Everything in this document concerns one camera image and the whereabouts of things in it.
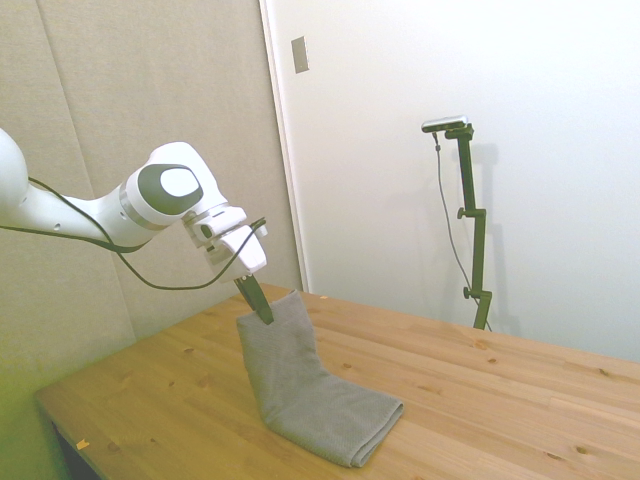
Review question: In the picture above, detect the silver exterior camera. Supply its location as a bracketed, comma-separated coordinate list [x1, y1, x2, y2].
[421, 114, 472, 135]

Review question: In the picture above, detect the black camera stand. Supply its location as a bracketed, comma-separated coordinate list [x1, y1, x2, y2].
[443, 124, 494, 331]

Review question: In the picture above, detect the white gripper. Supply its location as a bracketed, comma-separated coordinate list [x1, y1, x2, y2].
[187, 223, 276, 327]

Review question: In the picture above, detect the white door frame trim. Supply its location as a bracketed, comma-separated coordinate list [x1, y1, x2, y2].
[258, 0, 312, 294]

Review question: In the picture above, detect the grey wall plate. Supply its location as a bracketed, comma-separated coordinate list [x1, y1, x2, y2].
[290, 35, 311, 75]

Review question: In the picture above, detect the grey towel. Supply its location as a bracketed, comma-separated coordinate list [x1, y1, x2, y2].
[235, 289, 406, 470]

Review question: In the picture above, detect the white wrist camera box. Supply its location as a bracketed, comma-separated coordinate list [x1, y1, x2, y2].
[182, 205, 249, 242]

